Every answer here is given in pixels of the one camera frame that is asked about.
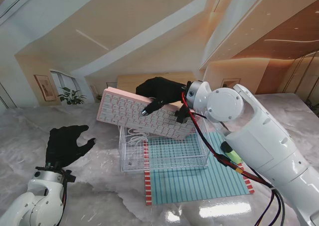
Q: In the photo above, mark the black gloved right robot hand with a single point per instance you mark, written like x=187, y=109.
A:
x=164, y=91

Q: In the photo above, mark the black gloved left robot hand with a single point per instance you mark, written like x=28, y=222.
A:
x=64, y=146

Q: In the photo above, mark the pink white keyboard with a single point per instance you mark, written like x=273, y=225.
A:
x=124, y=109

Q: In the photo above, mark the teal striped mouse pad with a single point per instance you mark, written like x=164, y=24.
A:
x=189, y=186

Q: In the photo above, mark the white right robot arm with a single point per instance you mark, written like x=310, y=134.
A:
x=254, y=126

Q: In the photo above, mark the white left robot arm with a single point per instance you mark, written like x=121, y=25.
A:
x=32, y=201

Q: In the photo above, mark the small green object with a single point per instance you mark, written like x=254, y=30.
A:
x=235, y=156

